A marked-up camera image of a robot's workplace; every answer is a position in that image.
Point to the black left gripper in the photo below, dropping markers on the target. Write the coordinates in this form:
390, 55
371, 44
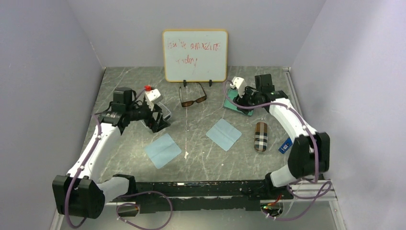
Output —
159, 123

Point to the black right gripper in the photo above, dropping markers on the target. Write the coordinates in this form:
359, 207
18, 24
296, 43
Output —
239, 100

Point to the blue glasses case green lining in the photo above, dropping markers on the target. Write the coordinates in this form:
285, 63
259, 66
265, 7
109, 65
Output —
230, 105

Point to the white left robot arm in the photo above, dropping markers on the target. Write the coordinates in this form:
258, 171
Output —
78, 193

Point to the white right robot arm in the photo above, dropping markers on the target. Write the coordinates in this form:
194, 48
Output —
309, 155

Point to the brown tortoise sunglasses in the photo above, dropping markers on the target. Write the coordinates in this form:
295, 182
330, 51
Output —
192, 94

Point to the light blue cloth left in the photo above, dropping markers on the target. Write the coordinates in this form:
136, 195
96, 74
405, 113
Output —
162, 151

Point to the light blue cloth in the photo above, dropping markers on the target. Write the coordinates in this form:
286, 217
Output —
223, 134
162, 151

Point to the light blue cloth right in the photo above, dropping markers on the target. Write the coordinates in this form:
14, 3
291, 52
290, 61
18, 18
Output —
223, 134

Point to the plaid glasses case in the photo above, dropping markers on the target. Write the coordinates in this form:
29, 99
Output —
261, 137

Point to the small blue card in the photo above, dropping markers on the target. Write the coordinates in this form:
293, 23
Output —
285, 146

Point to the yellow framed whiteboard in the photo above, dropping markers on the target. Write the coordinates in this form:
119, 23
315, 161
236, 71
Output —
195, 55

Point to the white frame sunglasses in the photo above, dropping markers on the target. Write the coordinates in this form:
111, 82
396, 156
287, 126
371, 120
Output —
158, 118

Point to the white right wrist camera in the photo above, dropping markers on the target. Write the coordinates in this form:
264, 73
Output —
239, 84

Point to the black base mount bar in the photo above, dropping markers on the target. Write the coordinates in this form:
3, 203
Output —
248, 195

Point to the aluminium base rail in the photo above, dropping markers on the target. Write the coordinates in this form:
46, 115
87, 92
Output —
307, 188

